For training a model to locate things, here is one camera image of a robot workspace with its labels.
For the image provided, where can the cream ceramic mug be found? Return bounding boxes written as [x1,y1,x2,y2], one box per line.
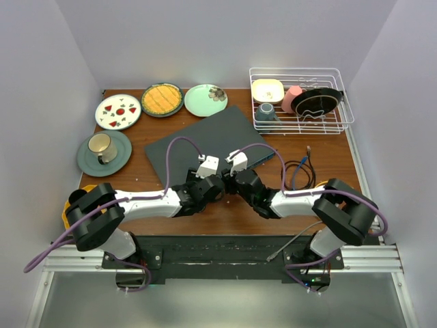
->
[87,133,117,165]

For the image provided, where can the black network switch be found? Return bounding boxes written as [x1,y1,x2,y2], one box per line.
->
[145,106,266,186]

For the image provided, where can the grey ethernet cable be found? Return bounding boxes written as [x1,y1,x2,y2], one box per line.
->
[266,220,324,263]

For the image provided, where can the mint green flower plate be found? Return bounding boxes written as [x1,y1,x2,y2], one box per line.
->
[184,84,228,118]

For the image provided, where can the dark bronze mug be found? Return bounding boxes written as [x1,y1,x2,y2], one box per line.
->
[68,189,87,204]

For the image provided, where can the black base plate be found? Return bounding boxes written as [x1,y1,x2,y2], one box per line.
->
[101,235,344,286]

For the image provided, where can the pink cup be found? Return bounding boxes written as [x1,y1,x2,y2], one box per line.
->
[281,85,303,113]

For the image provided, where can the grey blue mug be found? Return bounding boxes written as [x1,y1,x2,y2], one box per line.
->
[255,102,281,122]

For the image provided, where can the yellow scalloped plate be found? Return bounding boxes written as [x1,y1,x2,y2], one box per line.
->
[61,184,96,230]

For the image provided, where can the white wire dish rack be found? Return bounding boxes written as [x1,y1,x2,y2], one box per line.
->
[249,68,354,135]

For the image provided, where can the black round plate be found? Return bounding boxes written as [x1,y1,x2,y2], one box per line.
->
[291,87,344,118]

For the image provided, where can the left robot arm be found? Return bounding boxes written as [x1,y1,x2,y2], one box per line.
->
[65,174,225,268]

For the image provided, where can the yellow woven pattern plate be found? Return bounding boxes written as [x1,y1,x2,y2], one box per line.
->
[140,83,184,118]

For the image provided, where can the cream square bowl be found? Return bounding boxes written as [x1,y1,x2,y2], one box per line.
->
[251,79,285,104]

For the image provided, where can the blue ethernet cable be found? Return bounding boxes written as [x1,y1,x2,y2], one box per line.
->
[292,156,310,189]

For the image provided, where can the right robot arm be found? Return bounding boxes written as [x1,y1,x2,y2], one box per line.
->
[222,169,382,269]

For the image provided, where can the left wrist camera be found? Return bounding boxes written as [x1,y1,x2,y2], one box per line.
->
[195,154,219,179]

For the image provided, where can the grey green saucer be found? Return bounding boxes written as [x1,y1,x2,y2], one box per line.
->
[76,131,132,177]

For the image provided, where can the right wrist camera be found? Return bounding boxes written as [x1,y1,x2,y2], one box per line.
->
[225,150,248,176]

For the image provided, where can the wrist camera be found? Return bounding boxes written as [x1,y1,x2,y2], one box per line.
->
[195,154,219,179]
[225,150,248,176]

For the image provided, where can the black cable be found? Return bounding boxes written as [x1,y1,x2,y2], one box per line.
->
[280,145,317,191]

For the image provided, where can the white strawberry pattern plate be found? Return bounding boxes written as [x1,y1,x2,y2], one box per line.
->
[95,94,142,131]

